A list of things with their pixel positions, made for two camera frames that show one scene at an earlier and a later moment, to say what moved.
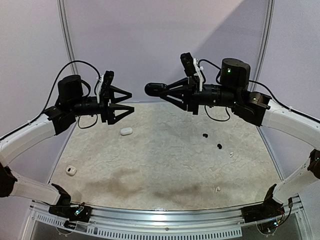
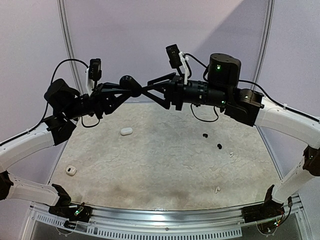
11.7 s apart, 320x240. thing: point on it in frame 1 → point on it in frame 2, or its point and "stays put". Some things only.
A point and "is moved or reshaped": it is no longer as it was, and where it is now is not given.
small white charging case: [70, 170] stays put
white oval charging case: [126, 131] stays put
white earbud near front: [217, 189] stays put
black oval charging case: [154, 88] is moved or reshaped
